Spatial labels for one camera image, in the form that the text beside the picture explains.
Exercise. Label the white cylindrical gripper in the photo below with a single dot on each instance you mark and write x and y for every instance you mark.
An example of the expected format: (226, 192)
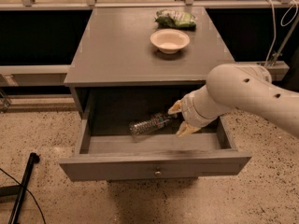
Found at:
(191, 110)

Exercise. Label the clear plastic water bottle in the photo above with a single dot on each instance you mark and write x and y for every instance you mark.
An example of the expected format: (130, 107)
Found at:
(156, 122)

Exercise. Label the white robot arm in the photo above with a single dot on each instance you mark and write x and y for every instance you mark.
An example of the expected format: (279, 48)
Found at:
(245, 87)

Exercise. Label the open grey top drawer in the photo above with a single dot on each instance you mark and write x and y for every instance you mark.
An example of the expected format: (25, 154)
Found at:
(107, 151)

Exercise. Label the round metal drawer knob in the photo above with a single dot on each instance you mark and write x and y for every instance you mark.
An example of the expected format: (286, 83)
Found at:
(158, 172)

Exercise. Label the grey wooden nightstand cabinet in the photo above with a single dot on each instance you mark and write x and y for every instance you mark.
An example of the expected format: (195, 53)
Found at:
(115, 50)

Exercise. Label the white paper bowl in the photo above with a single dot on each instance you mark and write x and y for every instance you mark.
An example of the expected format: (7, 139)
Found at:
(169, 41)

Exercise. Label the green chip bag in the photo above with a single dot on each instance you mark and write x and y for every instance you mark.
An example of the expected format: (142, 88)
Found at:
(175, 19)

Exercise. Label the black stand leg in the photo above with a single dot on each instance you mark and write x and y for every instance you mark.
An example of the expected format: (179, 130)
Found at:
(19, 190)

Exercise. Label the aluminium frame railing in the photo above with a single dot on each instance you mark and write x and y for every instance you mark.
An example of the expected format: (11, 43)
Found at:
(39, 38)

